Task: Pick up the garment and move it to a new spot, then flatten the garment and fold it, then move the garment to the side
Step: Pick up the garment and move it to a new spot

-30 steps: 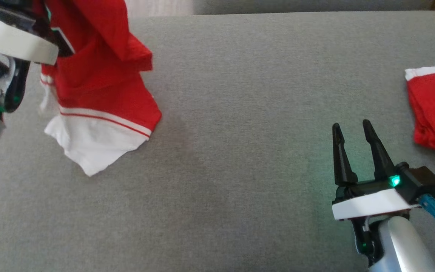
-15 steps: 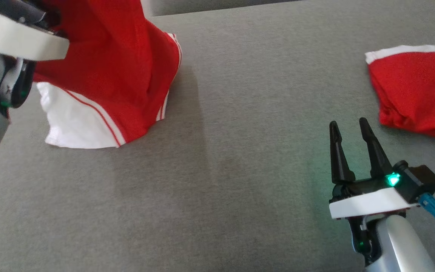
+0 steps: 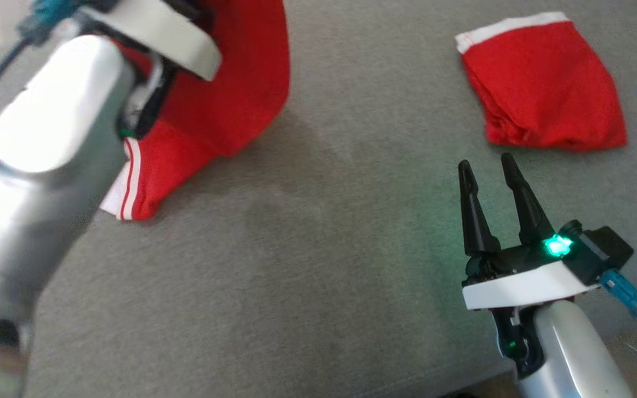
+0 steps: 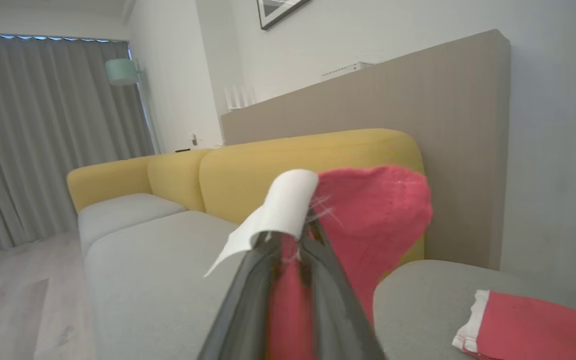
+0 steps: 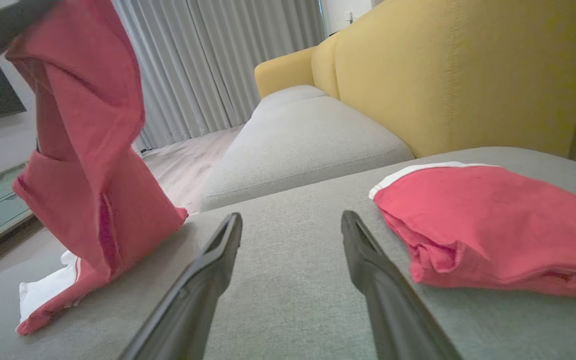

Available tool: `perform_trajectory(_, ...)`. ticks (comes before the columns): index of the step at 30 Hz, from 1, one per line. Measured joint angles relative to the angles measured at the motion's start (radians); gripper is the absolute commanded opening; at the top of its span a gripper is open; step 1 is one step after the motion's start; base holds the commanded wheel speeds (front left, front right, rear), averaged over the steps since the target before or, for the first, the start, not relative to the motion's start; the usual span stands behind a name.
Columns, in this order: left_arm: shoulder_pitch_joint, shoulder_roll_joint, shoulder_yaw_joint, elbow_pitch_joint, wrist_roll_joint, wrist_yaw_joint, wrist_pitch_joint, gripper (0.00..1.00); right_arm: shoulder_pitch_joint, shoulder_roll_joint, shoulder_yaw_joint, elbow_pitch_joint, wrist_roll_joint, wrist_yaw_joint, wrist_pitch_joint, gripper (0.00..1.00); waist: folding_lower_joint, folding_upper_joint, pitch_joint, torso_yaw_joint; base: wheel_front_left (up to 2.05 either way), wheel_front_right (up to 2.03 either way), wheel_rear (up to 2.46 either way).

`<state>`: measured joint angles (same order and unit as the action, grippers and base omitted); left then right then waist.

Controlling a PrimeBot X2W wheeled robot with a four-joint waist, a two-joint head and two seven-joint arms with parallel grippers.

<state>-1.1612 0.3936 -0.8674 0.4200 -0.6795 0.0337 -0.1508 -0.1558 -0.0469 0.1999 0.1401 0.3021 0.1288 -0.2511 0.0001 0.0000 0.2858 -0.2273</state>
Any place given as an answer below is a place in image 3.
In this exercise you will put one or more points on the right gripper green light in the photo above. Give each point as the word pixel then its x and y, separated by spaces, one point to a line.
pixel 517 287

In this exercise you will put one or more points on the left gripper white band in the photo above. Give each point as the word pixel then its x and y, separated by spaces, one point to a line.
pixel 158 27

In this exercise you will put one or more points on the red basketball jersey white trim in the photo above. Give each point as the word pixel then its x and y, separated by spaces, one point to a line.
pixel 230 83

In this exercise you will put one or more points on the red shorts with white stripe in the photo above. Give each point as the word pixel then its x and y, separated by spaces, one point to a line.
pixel 545 88

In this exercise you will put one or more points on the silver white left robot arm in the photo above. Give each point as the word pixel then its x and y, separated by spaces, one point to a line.
pixel 36 193

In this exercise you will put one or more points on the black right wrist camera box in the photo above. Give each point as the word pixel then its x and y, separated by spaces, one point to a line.
pixel 600 251

